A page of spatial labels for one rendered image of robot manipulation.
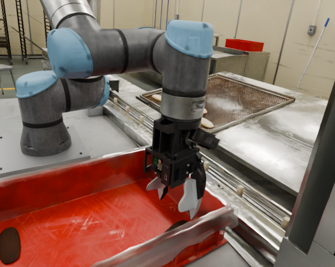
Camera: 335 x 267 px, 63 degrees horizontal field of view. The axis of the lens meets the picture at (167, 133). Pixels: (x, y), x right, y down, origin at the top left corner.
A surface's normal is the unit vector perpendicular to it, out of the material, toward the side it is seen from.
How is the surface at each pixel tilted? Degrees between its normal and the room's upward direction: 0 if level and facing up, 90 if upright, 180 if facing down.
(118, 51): 80
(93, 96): 101
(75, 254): 0
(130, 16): 90
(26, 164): 3
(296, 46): 91
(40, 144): 73
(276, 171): 10
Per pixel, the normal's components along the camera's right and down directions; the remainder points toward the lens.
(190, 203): 0.73, 0.05
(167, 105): -0.67, 0.25
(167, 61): -0.81, 0.17
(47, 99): 0.60, 0.33
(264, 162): -0.07, -0.88
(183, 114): 0.01, 0.40
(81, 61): 0.53, 0.53
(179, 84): -0.29, 0.37
